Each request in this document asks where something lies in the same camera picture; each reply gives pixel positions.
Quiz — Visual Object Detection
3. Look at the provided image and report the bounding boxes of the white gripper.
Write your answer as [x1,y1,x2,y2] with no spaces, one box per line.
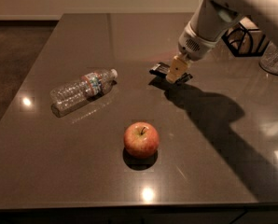
[166,23,216,84]

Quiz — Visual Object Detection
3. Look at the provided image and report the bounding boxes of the black rxbar chocolate wrapper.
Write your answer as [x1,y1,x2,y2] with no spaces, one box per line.
[149,62,193,85]

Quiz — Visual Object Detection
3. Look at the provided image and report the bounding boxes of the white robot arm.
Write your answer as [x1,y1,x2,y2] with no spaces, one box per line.
[166,0,278,83]

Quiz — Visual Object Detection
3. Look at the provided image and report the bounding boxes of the red yellow apple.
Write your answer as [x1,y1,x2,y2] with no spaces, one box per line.
[123,122,160,159]

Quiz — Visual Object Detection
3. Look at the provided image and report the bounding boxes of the snack packets in basket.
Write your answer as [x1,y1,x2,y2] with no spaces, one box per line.
[230,17,268,55]

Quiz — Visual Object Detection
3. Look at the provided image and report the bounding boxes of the clear plastic water bottle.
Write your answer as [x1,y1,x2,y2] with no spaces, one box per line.
[50,69,118,117]

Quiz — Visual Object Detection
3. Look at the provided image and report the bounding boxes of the black wire basket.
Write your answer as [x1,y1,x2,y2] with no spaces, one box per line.
[221,17,271,58]

